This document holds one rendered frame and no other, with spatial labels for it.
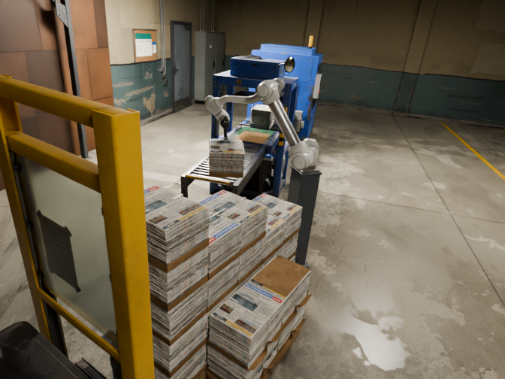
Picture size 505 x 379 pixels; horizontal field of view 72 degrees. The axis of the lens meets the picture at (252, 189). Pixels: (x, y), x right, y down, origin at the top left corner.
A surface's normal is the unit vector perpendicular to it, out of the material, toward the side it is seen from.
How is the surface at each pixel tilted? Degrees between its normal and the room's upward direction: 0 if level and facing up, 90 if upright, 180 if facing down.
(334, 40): 90
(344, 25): 90
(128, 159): 90
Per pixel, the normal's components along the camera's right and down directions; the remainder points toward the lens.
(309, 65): -0.24, 0.39
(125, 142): 0.83, 0.29
